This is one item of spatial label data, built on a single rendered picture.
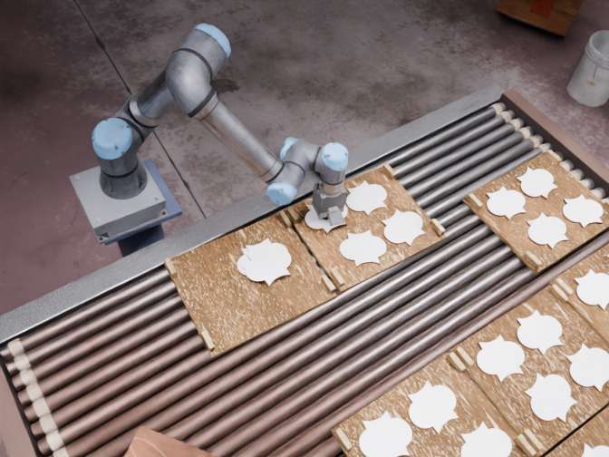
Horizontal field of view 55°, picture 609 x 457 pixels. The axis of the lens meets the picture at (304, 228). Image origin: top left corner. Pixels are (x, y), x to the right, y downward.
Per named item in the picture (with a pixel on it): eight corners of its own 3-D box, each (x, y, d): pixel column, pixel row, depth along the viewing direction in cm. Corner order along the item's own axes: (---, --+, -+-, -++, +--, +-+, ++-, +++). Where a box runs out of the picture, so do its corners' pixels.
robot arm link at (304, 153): (275, 155, 166) (311, 167, 164) (289, 130, 172) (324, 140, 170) (274, 173, 172) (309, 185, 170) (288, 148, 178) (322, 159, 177)
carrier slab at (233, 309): (164, 264, 181) (163, 261, 179) (281, 214, 194) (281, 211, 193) (211, 359, 164) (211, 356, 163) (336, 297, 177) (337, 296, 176)
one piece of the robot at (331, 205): (327, 205, 171) (323, 236, 185) (355, 197, 173) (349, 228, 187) (312, 175, 177) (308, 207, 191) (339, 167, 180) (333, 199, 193)
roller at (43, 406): (27, 411, 157) (21, 404, 153) (531, 140, 227) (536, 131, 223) (33, 426, 155) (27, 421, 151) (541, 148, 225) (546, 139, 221)
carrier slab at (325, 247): (283, 212, 194) (283, 209, 193) (382, 167, 208) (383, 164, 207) (341, 294, 178) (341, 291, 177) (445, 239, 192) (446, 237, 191)
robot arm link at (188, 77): (162, 69, 139) (302, 201, 159) (184, 43, 146) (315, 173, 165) (140, 89, 148) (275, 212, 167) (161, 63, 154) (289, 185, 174)
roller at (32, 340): (3, 351, 166) (-4, 345, 162) (495, 108, 236) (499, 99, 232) (8, 365, 164) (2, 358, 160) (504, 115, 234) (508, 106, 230)
